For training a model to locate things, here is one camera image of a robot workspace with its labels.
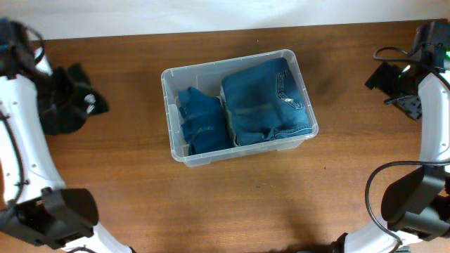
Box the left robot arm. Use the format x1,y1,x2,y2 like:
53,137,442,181
1,18,131,252

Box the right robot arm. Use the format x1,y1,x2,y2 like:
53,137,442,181
327,21,449,252

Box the clear plastic storage bin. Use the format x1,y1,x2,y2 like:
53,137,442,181
161,49,319,167

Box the dark blue jeans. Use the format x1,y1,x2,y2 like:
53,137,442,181
221,58,312,146

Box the light blue denim jeans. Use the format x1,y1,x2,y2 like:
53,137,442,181
219,87,239,147

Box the black garment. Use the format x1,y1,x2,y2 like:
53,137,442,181
39,63,109,136

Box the blue shirt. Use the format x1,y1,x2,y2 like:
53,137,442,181
178,87,233,155

